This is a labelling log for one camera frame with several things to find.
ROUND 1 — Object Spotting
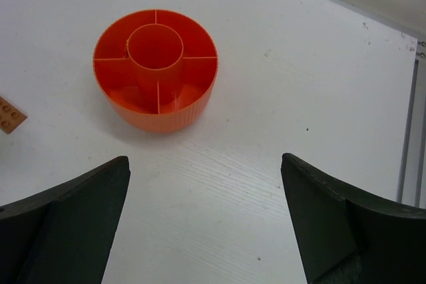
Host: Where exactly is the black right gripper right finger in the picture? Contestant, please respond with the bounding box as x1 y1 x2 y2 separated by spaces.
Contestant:
281 153 425 283

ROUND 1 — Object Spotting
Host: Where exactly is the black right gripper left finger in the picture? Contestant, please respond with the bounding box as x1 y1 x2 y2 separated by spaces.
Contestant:
1 156 130 283

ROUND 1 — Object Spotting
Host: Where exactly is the brown flat lego plate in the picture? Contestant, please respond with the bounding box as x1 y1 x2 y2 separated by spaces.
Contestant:
0 96 27 134

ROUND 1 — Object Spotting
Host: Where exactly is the orange round divided container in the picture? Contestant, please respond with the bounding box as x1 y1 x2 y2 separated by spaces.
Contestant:
93 9 219 133

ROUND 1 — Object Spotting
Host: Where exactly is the aluminium rail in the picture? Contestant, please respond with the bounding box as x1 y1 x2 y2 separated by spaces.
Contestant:
397 38 425 209

